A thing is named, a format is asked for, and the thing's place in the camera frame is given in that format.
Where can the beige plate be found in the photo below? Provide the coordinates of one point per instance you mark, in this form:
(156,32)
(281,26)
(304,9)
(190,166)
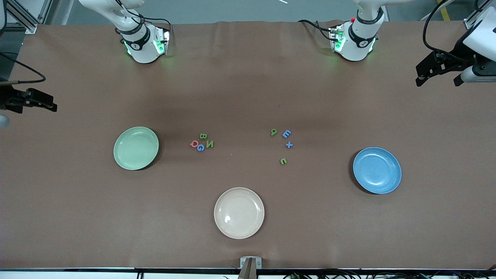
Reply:
(239,213)

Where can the brown table cover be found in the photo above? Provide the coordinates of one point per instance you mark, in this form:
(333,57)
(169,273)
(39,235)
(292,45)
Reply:
(248,97)

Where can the blue plate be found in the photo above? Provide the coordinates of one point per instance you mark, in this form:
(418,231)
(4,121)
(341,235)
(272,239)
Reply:
(378,171)

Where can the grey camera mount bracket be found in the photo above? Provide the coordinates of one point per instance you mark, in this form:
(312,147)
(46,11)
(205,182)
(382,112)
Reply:
(251,267)

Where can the blue foam letter G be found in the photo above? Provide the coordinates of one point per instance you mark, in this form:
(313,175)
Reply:
(198,147)

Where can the green plate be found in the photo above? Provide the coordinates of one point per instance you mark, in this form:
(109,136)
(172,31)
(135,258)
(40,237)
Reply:
(135,149)

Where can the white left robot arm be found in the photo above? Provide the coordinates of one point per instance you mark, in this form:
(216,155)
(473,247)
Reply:
(358,48)

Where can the blue foam letter E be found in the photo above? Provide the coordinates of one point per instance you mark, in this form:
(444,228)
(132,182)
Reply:
(286,134)

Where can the aluminium frame profile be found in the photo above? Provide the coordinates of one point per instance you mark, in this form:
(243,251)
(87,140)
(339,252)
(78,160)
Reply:
(31,29)
(469,24)

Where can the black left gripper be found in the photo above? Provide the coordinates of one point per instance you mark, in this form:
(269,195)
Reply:
(456,55)

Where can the red foam letter Q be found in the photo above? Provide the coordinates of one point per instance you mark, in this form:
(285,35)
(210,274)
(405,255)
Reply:
(191,144)

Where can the green foam letter N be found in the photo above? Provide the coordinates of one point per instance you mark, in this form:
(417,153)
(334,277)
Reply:
(209,144)

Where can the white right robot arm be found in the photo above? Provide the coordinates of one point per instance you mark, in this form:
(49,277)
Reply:
(143,52)

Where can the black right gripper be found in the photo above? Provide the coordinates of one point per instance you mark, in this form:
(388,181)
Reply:
(8,99)

